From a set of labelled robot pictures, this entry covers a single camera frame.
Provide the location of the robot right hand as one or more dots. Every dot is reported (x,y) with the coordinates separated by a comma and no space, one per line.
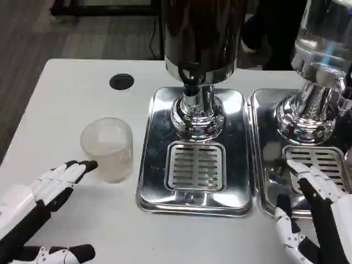
(338,214)

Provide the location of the clear ribbed glass cup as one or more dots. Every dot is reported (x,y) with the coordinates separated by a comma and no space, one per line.
(115,154)

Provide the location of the steel tray grid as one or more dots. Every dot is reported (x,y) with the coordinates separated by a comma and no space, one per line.
(195,166)
(324,159)

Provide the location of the black dispenser tap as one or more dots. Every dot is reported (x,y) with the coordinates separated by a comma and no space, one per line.
(189,78)

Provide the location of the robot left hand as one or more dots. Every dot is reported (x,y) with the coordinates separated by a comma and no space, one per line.
(52,178)

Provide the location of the black furniture base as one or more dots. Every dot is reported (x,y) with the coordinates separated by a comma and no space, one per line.
(110,6)

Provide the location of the person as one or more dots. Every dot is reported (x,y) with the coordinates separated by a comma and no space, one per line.
(264,30)

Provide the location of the chrome dispenser tap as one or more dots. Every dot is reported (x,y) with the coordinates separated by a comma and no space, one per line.
(343,96)

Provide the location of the dark drink dispenser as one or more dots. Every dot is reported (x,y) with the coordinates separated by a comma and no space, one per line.
(203,33)

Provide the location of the clear drink dispenser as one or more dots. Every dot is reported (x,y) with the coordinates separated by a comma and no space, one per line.
(319,35)

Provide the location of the steel drip tray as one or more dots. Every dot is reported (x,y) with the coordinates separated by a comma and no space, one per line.
(236,165)
(269,132)

